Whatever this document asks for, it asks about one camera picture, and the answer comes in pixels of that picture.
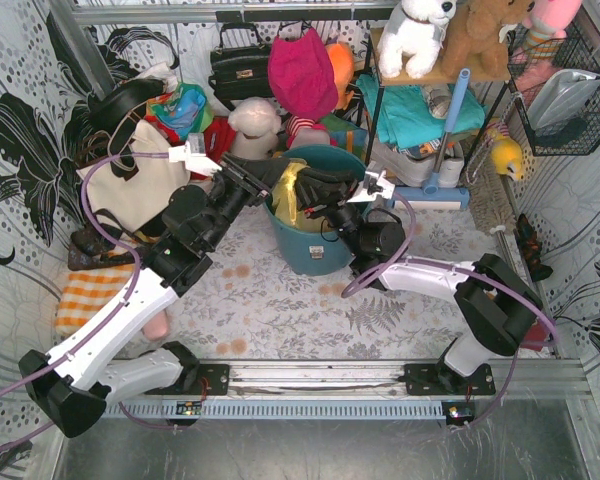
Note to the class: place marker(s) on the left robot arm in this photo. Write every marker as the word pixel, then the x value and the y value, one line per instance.
pixel 196 221

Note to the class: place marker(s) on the yellow translucent trash bag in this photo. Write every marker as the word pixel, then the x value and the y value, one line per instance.
pixel 285 202

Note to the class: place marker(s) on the purple orange sock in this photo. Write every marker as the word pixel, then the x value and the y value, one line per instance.
pixel 535 338

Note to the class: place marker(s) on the orange checkered towel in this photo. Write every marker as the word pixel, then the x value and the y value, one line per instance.
pixel 86 292

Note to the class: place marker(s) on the aluminium front rail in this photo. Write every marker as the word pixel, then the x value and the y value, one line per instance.
pixel 305 377

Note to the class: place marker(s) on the black wire basket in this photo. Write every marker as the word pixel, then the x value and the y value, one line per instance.
pixel 578 136

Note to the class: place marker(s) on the white plush dog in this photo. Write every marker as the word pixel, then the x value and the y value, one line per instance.
pixel 413 36

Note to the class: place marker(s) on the teal plastic trash bin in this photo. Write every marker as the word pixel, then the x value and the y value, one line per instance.
pixel 321 252

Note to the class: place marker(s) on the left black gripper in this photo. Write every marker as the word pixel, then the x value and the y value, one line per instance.
pixel 250 178

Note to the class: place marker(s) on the yellow plush duck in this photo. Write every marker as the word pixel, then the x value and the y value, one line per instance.
pixel 505 153

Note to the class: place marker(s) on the pink plush toy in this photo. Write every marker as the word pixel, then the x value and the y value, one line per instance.
pixel 546 26

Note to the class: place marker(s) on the brown teddy bear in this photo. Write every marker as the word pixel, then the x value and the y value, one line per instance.
pixel 479 28

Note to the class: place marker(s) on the orange plush toy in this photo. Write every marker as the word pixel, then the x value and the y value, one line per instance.
pixel 342 61

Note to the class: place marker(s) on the light blue floor squeegee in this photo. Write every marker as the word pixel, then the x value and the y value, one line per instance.
pixel 431 195

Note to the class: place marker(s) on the black leather handbag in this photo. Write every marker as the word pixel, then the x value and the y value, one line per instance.
pixel 242 72

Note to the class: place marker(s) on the pink sponge block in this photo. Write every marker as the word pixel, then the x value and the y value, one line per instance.
pixel 157 327

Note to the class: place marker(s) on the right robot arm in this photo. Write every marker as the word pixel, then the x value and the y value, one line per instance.
pixel 498 307

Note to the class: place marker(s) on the rainbow striped bag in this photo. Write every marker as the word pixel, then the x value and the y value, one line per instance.
pixel 348 136

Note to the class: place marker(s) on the magenta cloth hat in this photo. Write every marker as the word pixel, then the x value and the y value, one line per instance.
pixel 301 76

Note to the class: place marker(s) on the white plush lamb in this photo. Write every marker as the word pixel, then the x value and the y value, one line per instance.
pixel 257 125

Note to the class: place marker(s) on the bristle broom with handle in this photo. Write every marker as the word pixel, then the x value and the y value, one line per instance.
pixel 491 208

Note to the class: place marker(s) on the white sneakers pair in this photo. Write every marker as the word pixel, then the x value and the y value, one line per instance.
pixel 413 172

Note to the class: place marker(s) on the colourful print bag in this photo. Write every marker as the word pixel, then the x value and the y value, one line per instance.
pixel 177 114

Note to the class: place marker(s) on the brown leather bag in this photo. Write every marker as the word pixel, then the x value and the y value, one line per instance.
pixel 89 250

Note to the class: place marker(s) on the silver foil pouch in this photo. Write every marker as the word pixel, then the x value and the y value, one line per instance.
pixel 562 96

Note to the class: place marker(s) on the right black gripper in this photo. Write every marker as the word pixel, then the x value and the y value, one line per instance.
pixel 331 198

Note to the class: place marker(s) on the cream canvas tote bag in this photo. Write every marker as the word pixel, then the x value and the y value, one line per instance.
pixel 138 199

